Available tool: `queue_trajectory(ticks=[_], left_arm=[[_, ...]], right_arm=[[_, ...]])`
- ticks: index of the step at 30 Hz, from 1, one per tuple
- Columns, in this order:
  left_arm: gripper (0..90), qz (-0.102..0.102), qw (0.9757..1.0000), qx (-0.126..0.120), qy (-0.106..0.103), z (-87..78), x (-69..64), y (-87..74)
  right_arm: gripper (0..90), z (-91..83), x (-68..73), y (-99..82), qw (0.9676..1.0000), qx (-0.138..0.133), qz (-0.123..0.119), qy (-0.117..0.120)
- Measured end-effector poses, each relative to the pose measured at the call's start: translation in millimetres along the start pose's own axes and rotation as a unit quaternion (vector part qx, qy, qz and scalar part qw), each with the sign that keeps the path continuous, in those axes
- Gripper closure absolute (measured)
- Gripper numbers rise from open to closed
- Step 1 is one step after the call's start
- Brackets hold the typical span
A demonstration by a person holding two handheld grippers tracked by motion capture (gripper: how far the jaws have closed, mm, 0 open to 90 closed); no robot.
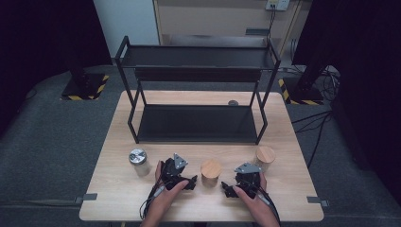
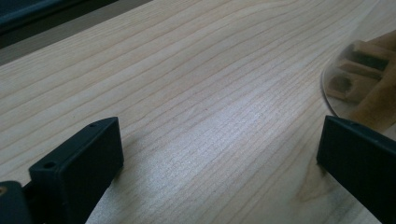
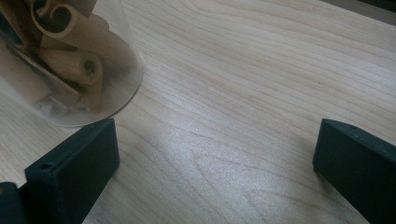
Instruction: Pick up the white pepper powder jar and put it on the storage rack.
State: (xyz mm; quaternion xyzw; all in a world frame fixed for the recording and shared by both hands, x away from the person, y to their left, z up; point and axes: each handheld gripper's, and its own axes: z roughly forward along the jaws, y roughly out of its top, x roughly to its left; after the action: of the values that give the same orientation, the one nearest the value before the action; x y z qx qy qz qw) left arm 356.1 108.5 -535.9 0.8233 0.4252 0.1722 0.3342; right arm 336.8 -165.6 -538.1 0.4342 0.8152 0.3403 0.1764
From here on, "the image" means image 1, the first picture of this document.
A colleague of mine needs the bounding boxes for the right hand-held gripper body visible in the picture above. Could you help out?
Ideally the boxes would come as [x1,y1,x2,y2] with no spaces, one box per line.
[233,162,263,200]

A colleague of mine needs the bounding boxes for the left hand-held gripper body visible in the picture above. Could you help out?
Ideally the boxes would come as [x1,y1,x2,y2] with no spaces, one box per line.
[160,152,190,190]

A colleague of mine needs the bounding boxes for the short jar with wooden lid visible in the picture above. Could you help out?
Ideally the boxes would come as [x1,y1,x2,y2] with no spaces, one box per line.
[200,158,223,187]

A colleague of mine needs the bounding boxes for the glass jar with silver lid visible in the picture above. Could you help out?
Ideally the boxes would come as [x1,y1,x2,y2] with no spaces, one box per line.
[128,148,151,177]

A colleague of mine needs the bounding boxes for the black metal shelf rack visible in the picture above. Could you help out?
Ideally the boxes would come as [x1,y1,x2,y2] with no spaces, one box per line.
[113,35,282,146]

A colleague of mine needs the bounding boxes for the person's right hand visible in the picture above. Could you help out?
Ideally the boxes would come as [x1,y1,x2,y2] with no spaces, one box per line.
[232,172,275,218]

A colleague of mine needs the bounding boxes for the person's left hand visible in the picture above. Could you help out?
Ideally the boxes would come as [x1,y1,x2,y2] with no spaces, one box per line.
[150,160,190,213]

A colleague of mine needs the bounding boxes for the tall jar with wooden lid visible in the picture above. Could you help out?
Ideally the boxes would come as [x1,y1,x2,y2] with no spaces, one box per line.
[253,145,277,173]

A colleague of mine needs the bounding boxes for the black stand with striped base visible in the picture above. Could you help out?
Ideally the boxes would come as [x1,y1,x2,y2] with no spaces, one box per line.
[61,46,110,101]
[277,46,329,106]

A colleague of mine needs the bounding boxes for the dark curtain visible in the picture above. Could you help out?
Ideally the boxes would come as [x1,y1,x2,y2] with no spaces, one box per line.
[292,0,401,198]
[0,0,112,137]

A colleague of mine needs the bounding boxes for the beige cabinet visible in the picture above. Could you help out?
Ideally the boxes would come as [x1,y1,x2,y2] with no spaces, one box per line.
[152,0,305,49]

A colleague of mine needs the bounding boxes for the left hand-held gripper cable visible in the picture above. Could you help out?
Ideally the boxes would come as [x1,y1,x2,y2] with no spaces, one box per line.
[139,183,166,220]

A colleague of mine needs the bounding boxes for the hand-held gripper cable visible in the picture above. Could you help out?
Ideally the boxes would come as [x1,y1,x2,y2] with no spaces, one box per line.
[139,183,166,220]
[252,185,282,227]

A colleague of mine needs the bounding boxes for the right hand-held gripper cable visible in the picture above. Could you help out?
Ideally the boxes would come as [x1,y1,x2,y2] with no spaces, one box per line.
[252,185,282,227]

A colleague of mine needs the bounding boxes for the grey table bracket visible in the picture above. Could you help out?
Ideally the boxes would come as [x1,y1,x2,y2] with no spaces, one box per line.
[306,196,330,207]
[74,193,98,204]

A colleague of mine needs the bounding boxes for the black floor cables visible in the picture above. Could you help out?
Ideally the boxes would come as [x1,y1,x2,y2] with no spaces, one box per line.
[290,110,333,168]

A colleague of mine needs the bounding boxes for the tangled cable bundle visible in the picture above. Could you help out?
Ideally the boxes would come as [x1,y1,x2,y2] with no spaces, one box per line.
[317,66,341,102]

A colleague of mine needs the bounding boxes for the black socket cable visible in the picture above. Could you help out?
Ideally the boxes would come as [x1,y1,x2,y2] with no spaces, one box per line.
[267,9,277,43]

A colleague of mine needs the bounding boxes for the white wall socket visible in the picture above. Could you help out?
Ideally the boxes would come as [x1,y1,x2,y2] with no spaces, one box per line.
[265,0,291,11]

